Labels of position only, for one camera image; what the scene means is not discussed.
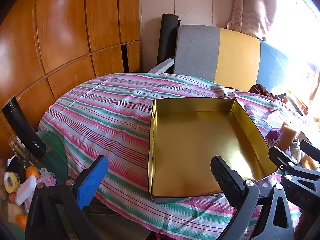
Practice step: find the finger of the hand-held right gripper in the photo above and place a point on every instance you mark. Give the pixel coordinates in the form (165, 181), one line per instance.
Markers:
(311, 148)
(295, 172)

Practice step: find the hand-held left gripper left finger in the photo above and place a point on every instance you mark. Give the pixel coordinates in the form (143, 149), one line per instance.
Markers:
(92, 181)

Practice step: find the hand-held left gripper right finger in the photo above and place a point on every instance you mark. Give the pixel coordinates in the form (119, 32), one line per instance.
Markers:
(225, 177)

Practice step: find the yellow snack packet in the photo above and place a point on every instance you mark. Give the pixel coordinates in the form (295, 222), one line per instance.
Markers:
(310, 163)

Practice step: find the white cloth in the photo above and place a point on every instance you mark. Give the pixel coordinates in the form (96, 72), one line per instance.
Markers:
(296, 150)

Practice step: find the yellow sponge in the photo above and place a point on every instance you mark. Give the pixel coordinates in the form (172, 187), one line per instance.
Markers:
(287, 135)

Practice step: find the gold tin box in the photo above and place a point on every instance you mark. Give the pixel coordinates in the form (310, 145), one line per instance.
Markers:
(200, 142)

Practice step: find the purple snack packet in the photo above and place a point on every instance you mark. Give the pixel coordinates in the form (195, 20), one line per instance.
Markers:
(273, 133)

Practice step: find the pink plastic item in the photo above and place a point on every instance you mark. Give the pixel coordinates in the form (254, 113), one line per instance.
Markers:
(46, 180)

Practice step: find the green glass side table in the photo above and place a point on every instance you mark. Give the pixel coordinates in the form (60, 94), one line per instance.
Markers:
(53, 155)

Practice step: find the orange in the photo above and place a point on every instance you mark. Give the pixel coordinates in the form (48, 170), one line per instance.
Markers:
(21, 221)
(32, 172)

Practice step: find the white soap case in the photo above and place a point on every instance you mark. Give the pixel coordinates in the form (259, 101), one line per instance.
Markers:
(25, 190)

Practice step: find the striped blanket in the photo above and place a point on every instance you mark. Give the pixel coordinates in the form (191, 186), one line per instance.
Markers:
(100, 110)

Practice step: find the dark red cloth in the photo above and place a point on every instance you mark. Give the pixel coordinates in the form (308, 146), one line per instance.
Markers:
(260, 90)

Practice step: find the glass bottle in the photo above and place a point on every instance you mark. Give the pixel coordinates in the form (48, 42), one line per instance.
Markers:
(20, 150)

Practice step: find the black pouch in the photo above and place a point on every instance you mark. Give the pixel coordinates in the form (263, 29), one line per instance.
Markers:
(15, 163)

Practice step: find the yellow white tape roll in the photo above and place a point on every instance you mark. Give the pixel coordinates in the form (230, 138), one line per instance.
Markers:
(11, 182)

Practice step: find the black thermos bottle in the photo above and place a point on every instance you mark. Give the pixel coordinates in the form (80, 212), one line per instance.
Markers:
(22, 130)

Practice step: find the grey yellow blue chair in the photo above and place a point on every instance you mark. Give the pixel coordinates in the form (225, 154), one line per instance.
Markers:
(237, 57)

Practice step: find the black rolled mat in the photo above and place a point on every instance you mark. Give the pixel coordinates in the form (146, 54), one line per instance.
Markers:
(167, 37)

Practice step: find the wooden wardrobe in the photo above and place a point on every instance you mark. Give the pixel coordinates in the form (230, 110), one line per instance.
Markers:
(62, 30)

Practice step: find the beige patterned curtain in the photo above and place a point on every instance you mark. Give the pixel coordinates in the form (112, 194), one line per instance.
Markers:
(250, 5)

